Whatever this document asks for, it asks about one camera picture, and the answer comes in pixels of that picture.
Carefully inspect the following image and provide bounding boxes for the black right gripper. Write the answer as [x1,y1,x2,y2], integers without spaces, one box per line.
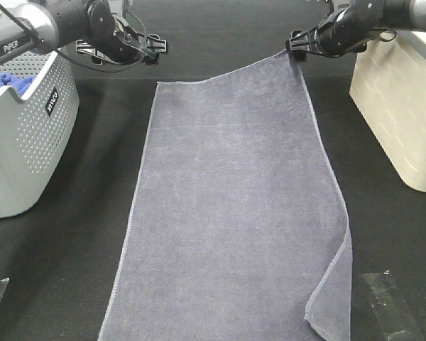
[285,10,367,63]

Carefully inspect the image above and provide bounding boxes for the clear tape strip right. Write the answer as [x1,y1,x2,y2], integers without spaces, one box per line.
[359,271,424,340]

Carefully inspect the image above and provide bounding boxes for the grey-purple towel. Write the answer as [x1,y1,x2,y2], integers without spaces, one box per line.
[99,52,352,340]

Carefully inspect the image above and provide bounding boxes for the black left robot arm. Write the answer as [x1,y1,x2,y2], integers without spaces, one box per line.
[0,1,168,72]

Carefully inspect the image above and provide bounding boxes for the black table mat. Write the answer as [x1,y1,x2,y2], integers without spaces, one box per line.
[0,1,426,340]

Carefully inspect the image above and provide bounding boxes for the blue towel in basket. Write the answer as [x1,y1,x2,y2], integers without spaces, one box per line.
[0,72,36,101]

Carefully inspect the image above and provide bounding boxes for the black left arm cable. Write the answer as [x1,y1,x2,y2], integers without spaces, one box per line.
[0,0,157,74]

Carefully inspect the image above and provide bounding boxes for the cream white storage bin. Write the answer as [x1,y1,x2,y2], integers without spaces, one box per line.
[349,31,426,192]

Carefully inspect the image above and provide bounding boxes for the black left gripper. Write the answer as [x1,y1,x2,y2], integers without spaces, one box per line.
[75,14,168,66]

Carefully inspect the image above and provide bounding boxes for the grey perforated laundry basket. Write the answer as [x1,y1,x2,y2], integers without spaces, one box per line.
[0,52,80,218]

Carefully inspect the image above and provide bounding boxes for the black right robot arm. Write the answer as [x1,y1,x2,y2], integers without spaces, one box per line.
[285,0,426,62]

